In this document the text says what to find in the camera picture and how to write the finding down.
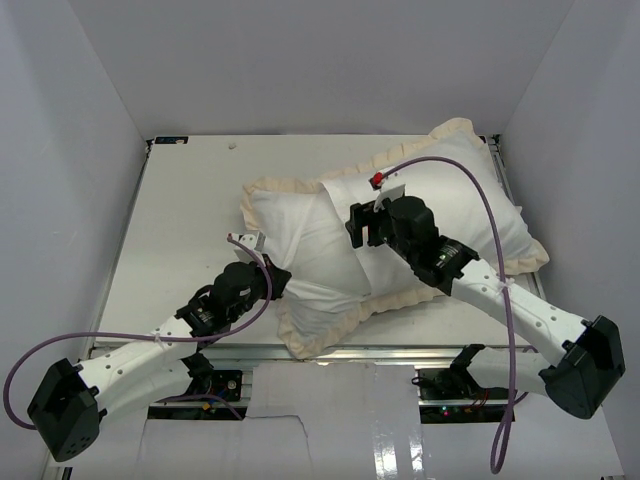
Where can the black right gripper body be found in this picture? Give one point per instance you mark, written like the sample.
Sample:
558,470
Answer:
379,226

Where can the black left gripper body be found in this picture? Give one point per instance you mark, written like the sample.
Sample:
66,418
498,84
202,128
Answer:
275,292

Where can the grey and cream pillowcase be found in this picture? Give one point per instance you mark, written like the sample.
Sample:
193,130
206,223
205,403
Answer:
452,171

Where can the white pillow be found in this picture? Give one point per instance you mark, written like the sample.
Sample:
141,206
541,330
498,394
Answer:
305,236

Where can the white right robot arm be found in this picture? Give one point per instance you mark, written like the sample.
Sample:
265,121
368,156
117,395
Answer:
575,362

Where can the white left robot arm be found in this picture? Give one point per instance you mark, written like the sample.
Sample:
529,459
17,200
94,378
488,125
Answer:
74,401

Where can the blue left corner label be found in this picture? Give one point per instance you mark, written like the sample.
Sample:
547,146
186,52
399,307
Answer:
171,140

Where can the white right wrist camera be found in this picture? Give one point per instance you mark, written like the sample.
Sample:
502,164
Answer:
388,187

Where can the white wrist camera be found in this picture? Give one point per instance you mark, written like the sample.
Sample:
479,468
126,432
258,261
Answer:
248,241
388,187

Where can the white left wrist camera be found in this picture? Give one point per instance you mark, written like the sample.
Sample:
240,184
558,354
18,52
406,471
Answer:
248,241

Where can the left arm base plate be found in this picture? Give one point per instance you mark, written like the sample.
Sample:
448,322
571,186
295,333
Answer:
221,399

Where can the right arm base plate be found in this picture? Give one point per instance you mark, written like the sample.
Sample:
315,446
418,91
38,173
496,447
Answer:
445,398

